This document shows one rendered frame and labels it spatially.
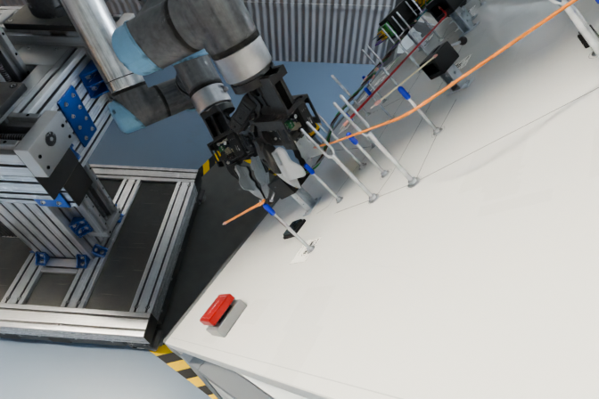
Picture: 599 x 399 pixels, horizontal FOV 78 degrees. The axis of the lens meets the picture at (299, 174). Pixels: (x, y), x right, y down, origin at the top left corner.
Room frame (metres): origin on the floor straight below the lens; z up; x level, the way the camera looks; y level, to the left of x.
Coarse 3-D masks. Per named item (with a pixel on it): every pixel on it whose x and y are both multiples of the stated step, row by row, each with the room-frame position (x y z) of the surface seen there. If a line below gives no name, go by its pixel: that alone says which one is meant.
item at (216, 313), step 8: (224, 296) 0.23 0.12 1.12; (232, 296) 0.23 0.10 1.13; (216, 304) 0.22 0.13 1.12; (224, 304) 0.21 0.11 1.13; (208, 312) 0.21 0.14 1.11; (216, 312) 0.20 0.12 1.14; (224, 312) 0.20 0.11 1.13; (200, 320) 0.20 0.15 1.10; (208, 320) 0.19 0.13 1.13; (216, 320) 0.19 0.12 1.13
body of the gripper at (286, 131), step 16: (272, 64) 0.46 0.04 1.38; (256, 80) 0.43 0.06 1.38; (272, 80) 0.42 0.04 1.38; (256, 96) 0.44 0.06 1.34; (272, 96) 0.42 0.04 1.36; (288, 96) 0.43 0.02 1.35; (304, 96) 0.45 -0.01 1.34; (256, 112) 0.45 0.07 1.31; (272, 112) 0.43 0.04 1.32; (288, 112) 0.41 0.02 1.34; (304, 112) 0.43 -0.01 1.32; (256, 128) 0.43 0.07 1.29; (272, 128) 0.41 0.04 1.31; (288, 128) 0.41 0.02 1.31; (304, 128) 0.42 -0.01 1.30; (272, 144) 0.43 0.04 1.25; (288, 144) 0.39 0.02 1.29
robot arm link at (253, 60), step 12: (252, 48) 0.45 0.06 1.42; (264, 48) 0.46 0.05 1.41; (216, 60) 0.47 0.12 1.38; (228, 60) 0.44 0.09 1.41; (240, 60) 0.44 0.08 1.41; (252, 60) 0.44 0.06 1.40; (264, 60) 0.45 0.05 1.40; (228, 72) 0.44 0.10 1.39; (240, 72) 0.43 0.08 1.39; (252, 72) 0.43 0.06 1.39; (264, 72) 0.45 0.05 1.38; (228, 84) 0.44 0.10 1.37; (240, 84) 0.43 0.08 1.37
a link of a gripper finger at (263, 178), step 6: (252, 162) 0.51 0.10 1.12; (258, 162) 0.53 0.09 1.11; (252, 168) 0.52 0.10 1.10; (258, 168) 0.51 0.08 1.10; (258, 174) 0.49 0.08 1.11; (264, 174) 0.51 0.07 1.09; (258, 180) 0.48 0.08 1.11; (264, 180) 0.49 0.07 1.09; (264, 186) 0.49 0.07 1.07; (264, 192) 0.48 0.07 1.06
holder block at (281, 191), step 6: (276, 180) 0.43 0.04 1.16; (282, 180) 0.42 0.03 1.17; (270, 186) 0.44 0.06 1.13; (276, 186) 0.43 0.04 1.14; (282, 186) 0.42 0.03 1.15; (288, 186) 0.42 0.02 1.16; (276, 192) 0.43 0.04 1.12; (282, 192) 0.43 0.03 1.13; (288, 192) 0.42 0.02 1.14; (294, 192) 0.41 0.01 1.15; (282, 198) 0.43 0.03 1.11
